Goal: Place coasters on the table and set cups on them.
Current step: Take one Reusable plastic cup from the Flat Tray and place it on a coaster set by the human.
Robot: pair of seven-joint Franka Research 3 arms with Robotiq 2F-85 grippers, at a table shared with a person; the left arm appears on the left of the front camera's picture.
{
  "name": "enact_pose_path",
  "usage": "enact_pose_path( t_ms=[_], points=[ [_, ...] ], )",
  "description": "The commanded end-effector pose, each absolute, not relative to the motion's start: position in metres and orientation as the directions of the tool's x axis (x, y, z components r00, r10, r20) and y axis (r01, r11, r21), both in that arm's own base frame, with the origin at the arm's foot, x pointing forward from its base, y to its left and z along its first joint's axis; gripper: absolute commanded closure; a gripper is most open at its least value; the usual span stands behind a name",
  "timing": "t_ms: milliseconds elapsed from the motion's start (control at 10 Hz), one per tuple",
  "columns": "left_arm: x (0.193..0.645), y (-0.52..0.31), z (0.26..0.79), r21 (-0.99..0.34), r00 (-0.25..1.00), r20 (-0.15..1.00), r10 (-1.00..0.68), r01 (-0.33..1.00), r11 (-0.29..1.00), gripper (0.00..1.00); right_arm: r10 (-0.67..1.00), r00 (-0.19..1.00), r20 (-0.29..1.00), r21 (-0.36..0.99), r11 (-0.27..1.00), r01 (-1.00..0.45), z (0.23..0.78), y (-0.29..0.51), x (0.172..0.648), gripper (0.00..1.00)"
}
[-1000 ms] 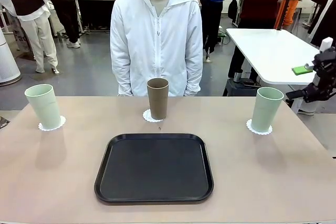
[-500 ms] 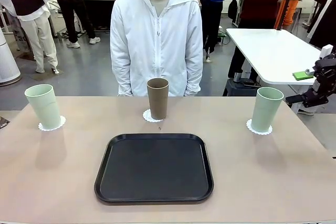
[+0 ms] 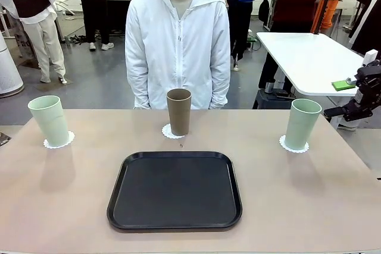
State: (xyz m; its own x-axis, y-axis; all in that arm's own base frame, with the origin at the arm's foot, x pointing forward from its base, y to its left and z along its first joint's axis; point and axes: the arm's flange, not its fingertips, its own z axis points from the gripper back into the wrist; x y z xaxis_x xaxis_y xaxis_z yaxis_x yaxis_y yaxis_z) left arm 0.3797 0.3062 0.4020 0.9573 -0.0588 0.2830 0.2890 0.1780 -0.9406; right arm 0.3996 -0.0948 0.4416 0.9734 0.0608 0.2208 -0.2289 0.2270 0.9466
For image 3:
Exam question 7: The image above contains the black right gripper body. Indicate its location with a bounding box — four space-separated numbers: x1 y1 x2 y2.
354 60 381 115

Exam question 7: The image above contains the tall pale green cup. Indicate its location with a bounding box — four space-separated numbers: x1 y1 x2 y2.
285 98 323 150
27 95 71 147

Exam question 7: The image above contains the white scalloped paper coaster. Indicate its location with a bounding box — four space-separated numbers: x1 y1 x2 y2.
43 130 75 149
279 134 310 153
161 123 187 140

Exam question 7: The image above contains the tall brown cup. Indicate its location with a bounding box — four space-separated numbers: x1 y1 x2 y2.
165 88 192 136

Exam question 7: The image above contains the person's right forearm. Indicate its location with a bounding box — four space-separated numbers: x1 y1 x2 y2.
126 66 152 109

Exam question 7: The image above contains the person's left forearm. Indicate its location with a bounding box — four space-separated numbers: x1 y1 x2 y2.
210 66 232 109

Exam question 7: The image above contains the white side table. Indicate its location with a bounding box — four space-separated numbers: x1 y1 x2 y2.
252 32 368 131

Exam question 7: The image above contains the person in black white coat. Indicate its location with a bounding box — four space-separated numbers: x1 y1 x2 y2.
335 0 381 55

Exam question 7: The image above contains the person in orange trousers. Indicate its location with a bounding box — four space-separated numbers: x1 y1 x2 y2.
311 0 340 33

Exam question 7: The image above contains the black stand pole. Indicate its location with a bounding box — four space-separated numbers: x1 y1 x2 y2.
314 0 339 33

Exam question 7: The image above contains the black bag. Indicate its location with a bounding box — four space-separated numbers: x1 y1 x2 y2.
258 0 270 26

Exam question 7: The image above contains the person in white jacket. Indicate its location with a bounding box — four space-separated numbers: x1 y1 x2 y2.
124 0 232 110

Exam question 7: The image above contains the black plastic tray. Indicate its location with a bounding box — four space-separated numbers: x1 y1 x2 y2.
106 150 243 231

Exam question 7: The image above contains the person in black clothes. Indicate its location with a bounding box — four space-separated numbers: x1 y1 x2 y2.
68 0 115 52

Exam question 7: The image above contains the person in beige trousers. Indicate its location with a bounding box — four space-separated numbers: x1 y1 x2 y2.
0 0 67 84

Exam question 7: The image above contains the white cylindrical air purifier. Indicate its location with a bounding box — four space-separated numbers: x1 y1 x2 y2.
0 31 25 98

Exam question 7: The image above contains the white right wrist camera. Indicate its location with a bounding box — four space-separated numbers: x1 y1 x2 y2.
363 50 378 66

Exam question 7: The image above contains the black straps bundle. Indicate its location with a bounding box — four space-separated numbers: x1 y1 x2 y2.
67 34 90 44

